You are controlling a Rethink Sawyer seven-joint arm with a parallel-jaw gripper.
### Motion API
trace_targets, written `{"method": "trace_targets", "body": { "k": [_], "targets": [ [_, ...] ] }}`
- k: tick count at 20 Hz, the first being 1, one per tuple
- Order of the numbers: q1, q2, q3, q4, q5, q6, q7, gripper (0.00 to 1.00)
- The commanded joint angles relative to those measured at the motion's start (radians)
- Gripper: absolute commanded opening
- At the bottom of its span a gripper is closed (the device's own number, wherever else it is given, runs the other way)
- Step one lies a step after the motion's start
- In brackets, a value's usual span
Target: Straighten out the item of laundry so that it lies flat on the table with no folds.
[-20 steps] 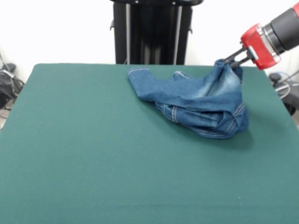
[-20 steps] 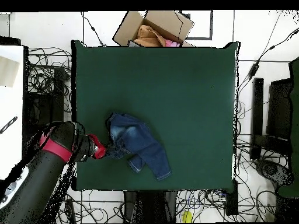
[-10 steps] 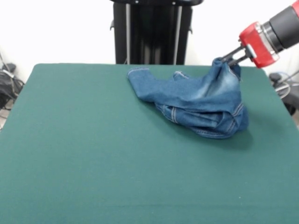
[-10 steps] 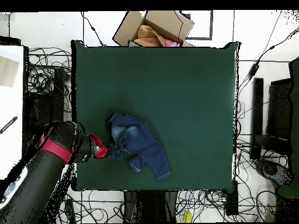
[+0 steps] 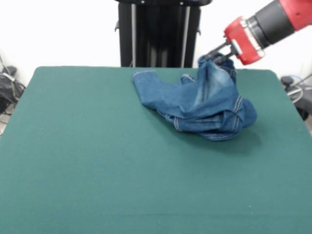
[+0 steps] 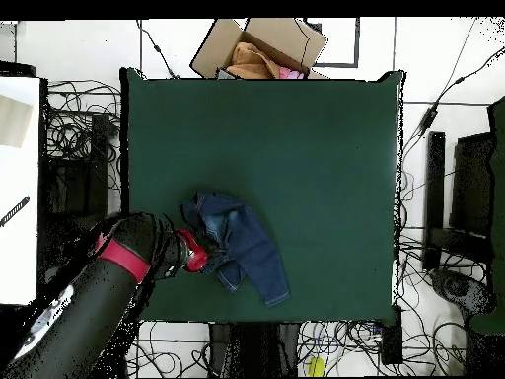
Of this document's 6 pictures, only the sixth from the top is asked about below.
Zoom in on blue denim jeans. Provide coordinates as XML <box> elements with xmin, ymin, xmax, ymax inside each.
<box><xmin>180</xmin><ymin>191</ymin><xmax>292</xmax><ymax>308</ymax></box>

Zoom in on black flat panel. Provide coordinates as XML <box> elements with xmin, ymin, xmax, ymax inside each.
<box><xmin>449</xmin><ymin>131</ymin><xmax>495</xmax><ymax>238</ymax></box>

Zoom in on black metal stand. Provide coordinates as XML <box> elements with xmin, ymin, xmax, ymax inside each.
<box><xmin>38</xmin><ymin>114</ymin><xmax>112</xmax><ymax>238</ymax></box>

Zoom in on dark green table cloth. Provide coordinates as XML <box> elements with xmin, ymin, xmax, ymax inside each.
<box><xmin>119</xmin><ymin>67</ymin><xmax>407</xmax><ymax>325</ymax></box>

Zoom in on yellow ball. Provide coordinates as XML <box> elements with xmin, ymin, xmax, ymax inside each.
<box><xmin>307</xmin><ymin>355</ymin><xmax>326</xmax><ymax>378</ymax></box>

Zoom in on white desk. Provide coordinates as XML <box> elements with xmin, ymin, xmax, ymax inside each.
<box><xmin>0</xmin><ymin>76</ymin><xmax>41</xmax><ymax>306</ymax></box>

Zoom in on black ribbed strip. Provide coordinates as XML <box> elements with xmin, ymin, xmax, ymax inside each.
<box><xmin>0</xmin><ymin>195</ymin><xmax>32</xmax><ymax>229</ymax></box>

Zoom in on orange towel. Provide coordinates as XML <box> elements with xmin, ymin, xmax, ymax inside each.
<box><xmin>225</xmin><ymin>41</ymin><xmax>279</xmax><ymax>80</ymax></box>

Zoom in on pink cloth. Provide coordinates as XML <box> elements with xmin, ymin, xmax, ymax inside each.
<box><xmin>277</xmin><ymin>65</ymin><xmax>307</xmax><ymax>80</ymax></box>

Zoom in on black power strip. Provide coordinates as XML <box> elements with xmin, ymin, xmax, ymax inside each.
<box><xmin>380</xmin><ymin>304</ymin><xmax>404</xmax><ymax>366</ymax></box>

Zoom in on brown cardboard box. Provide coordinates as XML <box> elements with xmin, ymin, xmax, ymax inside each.
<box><xmin>189</xmin><ymin>17</ymin><xmax>328</xmax><ymax>80</ymax></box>

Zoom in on beige box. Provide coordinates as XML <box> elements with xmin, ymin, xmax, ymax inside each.
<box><xmin>0</xmin><ymin>94</ymin><xmax>34</xmax><ymax>149</ymax></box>

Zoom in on black upright bar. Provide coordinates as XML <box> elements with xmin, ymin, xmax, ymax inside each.
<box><xmin>422</xmin><ymin>131</ymin><xmax>447</xmax><ymax>272</ymax></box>

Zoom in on tangled black cables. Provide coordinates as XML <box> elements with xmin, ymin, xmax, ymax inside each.
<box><xmin>129</xmin><ymin>323</ymin><xmax>210</xmax><ymax>378</ymax></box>
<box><xmin>43</xmin><ymin>79</ymin><xmax>122</xmax><ymax>192</ymax></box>
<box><xmin>297</xmin><ymin>320</ymin><xmax>386</xmax><ymax>377</ymax></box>

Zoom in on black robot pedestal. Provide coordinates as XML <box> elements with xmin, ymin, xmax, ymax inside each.
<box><xmin>208</xmin><ymin>322</ymin><xmax>302</xmax><ymax>378</ymax></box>

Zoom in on black cable with inline switch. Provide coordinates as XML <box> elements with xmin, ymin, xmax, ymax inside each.
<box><xmin>135</xmin><ymin>18</ymin><xmax>180</xmax><ymax>80</ymax></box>

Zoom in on black power adapter cable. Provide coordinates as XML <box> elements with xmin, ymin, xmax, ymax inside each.
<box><xmin>399</xmin><ymin>45</ymin><xmax>505</xmax><ymax>167</ymax></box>

